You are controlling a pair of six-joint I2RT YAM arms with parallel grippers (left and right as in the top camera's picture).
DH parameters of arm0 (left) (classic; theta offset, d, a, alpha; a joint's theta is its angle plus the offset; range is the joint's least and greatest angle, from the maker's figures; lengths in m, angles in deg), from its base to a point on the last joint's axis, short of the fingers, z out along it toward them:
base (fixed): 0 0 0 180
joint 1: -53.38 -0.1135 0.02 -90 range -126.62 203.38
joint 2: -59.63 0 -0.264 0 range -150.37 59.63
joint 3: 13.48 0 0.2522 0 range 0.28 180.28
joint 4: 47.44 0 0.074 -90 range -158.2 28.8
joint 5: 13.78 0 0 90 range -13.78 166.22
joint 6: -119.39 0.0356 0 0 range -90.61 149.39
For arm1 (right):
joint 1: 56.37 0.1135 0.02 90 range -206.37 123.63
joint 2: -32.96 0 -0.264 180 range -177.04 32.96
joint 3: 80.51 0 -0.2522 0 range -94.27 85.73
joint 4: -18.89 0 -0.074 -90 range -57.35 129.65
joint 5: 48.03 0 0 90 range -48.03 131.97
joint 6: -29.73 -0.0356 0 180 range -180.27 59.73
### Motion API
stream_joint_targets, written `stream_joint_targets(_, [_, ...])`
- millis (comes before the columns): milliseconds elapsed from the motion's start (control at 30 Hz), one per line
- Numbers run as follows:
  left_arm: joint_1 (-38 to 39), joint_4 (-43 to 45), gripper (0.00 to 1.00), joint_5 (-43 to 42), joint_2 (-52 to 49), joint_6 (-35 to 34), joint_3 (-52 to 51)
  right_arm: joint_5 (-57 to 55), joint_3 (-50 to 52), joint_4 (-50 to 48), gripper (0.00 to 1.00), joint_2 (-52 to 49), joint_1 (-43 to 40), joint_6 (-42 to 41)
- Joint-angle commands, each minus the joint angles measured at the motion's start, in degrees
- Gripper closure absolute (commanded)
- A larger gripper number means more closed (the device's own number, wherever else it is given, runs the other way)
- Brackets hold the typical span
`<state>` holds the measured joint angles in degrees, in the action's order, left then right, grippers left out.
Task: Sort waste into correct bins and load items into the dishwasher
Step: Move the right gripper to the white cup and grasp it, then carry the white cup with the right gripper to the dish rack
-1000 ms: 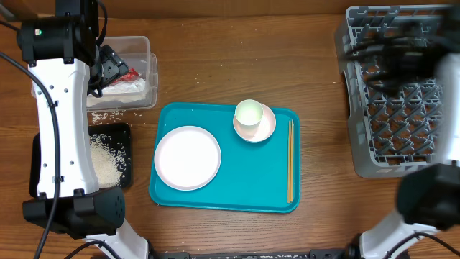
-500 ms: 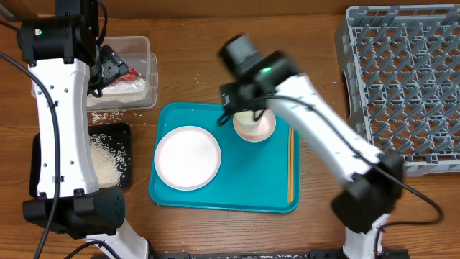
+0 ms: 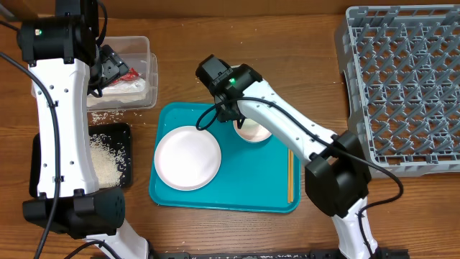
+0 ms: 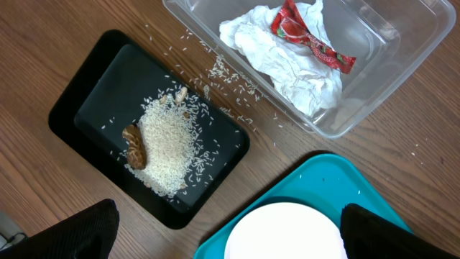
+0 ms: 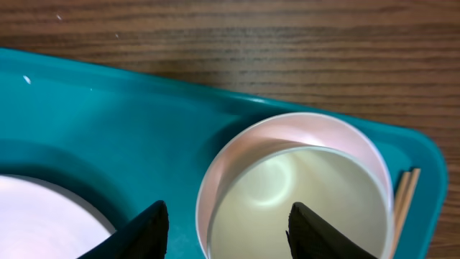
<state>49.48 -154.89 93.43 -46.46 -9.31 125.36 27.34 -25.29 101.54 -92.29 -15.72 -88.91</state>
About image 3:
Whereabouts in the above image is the red snack wrapper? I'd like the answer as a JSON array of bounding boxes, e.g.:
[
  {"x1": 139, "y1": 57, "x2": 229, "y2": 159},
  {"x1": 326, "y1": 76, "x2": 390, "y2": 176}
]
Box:
[{"x1": 112, "y1": 68, "x2": 139, "y2": 84}]

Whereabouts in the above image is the light green cup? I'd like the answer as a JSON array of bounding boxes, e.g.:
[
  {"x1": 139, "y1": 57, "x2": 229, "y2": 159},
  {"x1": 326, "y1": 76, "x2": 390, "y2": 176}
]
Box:
[{"x1": 237, "y1": 118, "x2": 262, "y2": 131}]

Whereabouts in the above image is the small pink saucer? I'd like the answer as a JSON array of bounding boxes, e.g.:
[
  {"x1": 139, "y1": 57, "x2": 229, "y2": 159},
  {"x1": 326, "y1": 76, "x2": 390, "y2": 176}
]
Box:
[{"x1": 233, "y1": 121, "x2": 272, "y2": 143}]

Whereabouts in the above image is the large pink plate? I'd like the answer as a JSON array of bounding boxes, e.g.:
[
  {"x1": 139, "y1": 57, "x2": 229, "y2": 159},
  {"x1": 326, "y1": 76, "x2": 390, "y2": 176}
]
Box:
[{"x1": 154, "y1": 126, "x2": 222, "y2": 191}]

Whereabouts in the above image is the wooden chopstick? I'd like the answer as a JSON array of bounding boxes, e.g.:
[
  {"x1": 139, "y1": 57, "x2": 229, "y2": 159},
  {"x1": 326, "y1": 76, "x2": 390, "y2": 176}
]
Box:
[
  {"x1": 287, "y1": 150, "x2": 293, "y2": 203},
  {"x1": 288, "y1": 150, "x2": 294, "y2": 203}
]

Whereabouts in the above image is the food scraps and rice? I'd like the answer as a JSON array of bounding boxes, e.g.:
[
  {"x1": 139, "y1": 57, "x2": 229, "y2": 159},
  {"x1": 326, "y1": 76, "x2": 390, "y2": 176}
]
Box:
[{"x1": 90, "y1": 134, "x2": 128, "y2": 188}]

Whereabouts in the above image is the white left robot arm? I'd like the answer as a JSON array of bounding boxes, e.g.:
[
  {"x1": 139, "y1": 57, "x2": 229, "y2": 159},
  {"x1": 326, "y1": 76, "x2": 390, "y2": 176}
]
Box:
[{"x1": 17, "y1": 1, "x2": 154, "y2": 258}]

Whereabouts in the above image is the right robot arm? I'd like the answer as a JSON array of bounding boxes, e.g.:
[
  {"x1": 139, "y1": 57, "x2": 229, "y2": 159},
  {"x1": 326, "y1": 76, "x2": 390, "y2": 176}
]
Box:
[{"x1": 195, "y1": 55, "x2": 378, "y2": 258}]

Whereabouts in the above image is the clear plastic waste bin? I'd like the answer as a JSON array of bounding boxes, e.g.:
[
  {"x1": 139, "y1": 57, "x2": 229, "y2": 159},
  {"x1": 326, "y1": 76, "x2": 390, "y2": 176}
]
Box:
[{"x1": 31, "y1": 35, "x2": 159, "y2": 112}]

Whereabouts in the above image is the grey dishwasher rack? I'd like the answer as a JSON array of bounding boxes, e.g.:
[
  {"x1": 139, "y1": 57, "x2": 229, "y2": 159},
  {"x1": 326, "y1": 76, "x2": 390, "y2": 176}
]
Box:
[{"x1": 335, "y1": 4, "x2": 459, "y2": 177}]

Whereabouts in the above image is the white tissue pile in bin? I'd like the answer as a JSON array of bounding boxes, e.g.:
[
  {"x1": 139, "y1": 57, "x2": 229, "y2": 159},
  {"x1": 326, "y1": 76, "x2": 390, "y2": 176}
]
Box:
[{"x1": 87, "y1": 78, "x2": 148, "y2": 109}]

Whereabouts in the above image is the black rectangular tray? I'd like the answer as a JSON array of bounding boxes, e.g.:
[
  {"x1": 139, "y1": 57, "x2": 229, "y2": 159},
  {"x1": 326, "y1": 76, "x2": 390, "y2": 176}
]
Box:
[{"x1": 29, "y1": 122, "x2": 133, "y2": 199}]

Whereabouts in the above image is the teal serving tray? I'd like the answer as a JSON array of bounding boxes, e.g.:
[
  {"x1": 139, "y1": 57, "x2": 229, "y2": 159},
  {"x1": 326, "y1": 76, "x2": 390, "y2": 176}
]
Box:
[{"x1": 149, "y1": 102, "x2": 303, "y2": 213}]

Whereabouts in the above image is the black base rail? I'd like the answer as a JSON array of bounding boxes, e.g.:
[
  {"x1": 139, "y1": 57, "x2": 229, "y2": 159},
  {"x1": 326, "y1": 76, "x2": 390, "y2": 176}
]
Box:
[{"x1": 156, "y1": 248, "x2": 410, "y2": 259}]

